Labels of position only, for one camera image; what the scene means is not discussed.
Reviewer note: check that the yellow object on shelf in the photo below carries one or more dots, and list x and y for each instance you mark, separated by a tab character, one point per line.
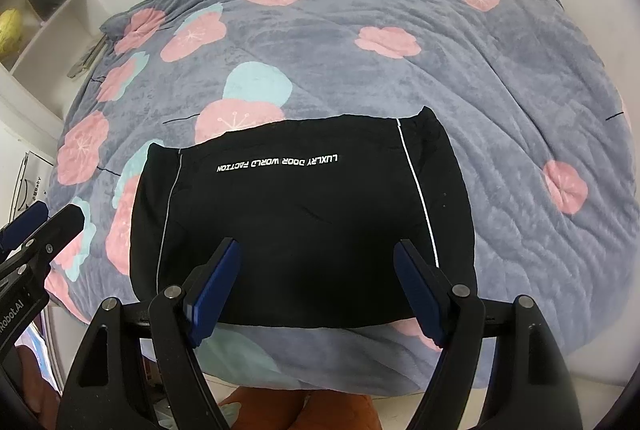
11	29

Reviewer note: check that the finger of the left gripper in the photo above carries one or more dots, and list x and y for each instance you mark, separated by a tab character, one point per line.
13	234
43	245

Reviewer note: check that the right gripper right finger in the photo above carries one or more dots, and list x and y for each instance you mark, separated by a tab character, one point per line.
529	385

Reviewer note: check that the orange-brown trousers legs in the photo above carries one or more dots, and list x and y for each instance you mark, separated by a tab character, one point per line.
263	409

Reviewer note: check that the white box beside bed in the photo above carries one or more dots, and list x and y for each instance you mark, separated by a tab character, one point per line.
32	182

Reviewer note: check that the black jacket with grey piping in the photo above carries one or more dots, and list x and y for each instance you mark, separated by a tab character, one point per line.
317	207

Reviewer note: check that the white wall shelf unit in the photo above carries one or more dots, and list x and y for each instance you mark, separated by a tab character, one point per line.
61	43

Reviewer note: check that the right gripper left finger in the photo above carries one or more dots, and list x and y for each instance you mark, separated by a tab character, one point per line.
107	389

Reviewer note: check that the grey floral bed quilt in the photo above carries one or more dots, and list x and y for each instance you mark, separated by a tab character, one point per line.
535	123

